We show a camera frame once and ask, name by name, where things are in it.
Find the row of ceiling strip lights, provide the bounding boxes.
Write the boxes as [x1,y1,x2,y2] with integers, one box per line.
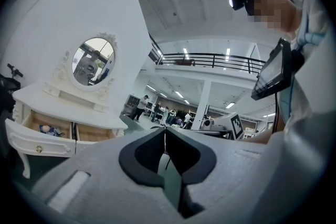
[145,47,277,119]

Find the narrow white wooden drawer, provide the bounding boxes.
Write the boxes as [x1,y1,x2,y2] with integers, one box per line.
[75,123,118,153]

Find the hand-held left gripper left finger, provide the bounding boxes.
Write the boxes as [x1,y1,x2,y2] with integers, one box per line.
[31,127,179,221]

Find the light blue neck strap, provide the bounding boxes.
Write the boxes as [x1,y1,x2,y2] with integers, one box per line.
[296,30,328,48]

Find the white dressing table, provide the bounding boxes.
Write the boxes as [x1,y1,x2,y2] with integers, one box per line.
[5,31,129,179]

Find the oval white-framed mirror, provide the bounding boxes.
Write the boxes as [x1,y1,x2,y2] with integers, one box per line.
[68,32,119,92]

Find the black balcony railing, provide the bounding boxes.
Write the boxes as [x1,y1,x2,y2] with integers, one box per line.
[148,33,266,74]

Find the person's white shirt torso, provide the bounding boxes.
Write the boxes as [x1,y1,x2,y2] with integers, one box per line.
[277,0,334,131]

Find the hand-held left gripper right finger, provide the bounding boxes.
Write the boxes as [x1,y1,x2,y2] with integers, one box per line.
[165,126,267,221]

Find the black screen cable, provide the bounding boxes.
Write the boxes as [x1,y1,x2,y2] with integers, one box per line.
[272,91,280,135]

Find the black chest-mounted screen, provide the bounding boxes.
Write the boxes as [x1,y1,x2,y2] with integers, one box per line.
[250,37,292,101]

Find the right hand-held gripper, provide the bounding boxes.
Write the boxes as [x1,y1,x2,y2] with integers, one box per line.
[198,112,245,141]

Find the person's right forearm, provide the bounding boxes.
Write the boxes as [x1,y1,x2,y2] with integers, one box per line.
[237,127,276,145]

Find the dark cabinet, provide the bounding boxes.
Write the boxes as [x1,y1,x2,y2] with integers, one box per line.
[122,94,140,116]

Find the small toys with blue item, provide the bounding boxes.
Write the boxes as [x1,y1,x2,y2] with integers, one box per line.
[39,124,65,137]

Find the wide white wooden drawer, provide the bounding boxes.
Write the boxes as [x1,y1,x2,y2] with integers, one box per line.
[5,110,77,158]

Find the black stand equipment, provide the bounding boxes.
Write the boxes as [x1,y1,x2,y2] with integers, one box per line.
[0,62,24,115]

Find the white support pillar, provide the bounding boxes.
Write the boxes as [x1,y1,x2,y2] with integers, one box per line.
[191,79,212,131]

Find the person's head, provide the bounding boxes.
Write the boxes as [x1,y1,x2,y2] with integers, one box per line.
[246,0,302,34]

